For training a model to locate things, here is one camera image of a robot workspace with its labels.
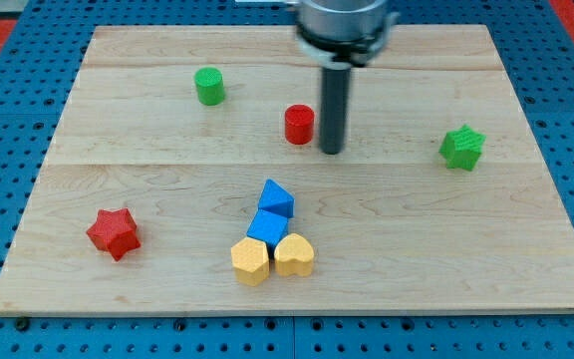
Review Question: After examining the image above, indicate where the blue cube block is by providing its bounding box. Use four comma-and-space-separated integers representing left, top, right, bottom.
246, 209, 289, 252

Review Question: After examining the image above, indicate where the light wooden board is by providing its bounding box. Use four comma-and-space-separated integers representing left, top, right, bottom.
0, 25, 574, 317

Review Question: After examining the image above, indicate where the green star block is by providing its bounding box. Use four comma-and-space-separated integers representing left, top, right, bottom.
438, 125, 486, 172

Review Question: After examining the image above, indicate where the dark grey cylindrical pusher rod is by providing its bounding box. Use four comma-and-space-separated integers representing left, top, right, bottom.
319, 68, 351, 155

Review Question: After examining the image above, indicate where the yellow hexagon block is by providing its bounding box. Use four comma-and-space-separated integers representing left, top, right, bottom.
230, 237, 270, 286

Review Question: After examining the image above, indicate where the green cylinder block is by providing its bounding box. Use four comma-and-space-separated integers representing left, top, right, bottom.
193, 67, 225, 106

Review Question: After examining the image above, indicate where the red cylinder block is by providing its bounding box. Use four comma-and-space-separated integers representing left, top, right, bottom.
284, 104, 315, 145

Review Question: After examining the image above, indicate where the yellow heart block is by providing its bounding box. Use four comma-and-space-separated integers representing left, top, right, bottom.
274, 233, 315, 277

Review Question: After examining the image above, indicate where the blue triangle block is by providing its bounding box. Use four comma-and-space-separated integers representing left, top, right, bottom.
258, 179, 295, 218

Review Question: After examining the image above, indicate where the red star block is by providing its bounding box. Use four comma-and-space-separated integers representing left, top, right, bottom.
86, 208, 141, 261

